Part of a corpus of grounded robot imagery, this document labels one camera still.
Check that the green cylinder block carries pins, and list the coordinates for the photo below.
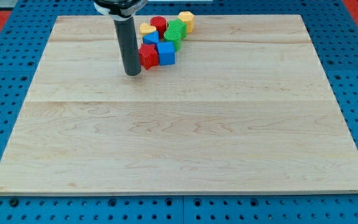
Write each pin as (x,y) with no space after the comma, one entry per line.
(174,36)

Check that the green cube block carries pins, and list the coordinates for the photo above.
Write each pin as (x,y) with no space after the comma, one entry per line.
(177,24)

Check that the blue cube block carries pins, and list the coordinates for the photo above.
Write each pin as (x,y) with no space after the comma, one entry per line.
(166,53)

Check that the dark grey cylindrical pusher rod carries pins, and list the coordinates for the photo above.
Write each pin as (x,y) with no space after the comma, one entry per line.
(127,39)

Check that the red star block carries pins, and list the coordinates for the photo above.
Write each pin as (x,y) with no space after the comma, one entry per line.
(148,56)

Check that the light wooden board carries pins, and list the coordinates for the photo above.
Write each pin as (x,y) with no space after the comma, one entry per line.
(246,109)

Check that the yellow hexagon block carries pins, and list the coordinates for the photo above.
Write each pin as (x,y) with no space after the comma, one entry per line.
(189,19)

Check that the yellow heart block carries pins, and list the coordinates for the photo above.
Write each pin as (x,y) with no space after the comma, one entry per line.
(146,29)

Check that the robot arm flange black white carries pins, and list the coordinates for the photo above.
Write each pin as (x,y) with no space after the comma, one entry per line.
(119,10)

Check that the blue triangle block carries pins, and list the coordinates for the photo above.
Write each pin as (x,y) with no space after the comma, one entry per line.
(151,38)

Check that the red cylinder block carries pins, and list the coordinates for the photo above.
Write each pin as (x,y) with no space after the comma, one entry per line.
(160,23)

